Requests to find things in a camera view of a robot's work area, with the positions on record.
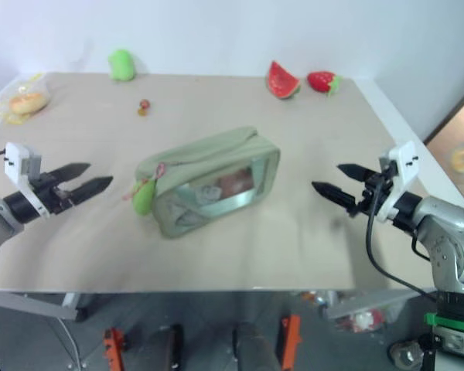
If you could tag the small red toy fruit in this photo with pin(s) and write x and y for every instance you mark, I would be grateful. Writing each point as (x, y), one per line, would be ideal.
(144, 105)

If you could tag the orange black clamp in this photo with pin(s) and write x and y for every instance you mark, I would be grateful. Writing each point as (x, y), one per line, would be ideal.
(114, 348)
(292, 340)

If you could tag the green toy pepper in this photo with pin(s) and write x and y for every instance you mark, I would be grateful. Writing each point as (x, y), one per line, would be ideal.
(121, 65)

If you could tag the brown wooden panel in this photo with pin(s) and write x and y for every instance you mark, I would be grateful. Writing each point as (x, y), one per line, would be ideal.
(454, 127)

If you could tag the round bread bun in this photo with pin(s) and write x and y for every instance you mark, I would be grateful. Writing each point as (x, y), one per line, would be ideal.
(28, 103)

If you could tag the white table frame bracket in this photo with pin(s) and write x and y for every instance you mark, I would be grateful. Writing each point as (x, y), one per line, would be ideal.
(31, 303)

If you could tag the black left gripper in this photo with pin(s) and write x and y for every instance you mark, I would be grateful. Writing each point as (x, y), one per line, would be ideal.
(51, 195)

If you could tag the red white clutter pile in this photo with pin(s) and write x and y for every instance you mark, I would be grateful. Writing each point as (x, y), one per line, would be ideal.
(361, 320)

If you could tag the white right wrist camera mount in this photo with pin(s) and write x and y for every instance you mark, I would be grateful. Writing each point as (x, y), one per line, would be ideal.
(404, 170)

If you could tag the grey box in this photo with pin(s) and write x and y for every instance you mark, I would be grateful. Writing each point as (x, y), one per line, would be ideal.
(456, 342)

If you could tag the green pear-shaped zipper charm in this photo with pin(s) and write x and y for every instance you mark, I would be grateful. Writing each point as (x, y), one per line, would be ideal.
(144, 200)

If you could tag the bread in plastic bag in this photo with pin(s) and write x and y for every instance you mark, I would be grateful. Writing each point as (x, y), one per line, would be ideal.
(7, 116)

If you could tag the toy watermelon slice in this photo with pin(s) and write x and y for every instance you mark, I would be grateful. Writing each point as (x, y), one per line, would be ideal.
(280, 81)

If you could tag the dark round caster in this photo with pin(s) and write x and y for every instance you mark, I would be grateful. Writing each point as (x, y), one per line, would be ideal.
(405, 353)

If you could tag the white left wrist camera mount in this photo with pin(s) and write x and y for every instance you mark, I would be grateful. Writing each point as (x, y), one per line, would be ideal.
(16, 162)

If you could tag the toy strawberry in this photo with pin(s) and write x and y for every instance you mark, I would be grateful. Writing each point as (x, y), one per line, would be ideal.
(320, 80)

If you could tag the green zipper pouch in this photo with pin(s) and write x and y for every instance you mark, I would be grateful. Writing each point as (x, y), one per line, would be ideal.
(212, 154)

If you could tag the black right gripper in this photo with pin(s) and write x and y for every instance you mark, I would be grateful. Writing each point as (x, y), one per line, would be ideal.
(371, 193)

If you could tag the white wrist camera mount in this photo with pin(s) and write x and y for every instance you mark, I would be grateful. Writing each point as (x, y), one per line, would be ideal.
(16, 162)
(404, 170)

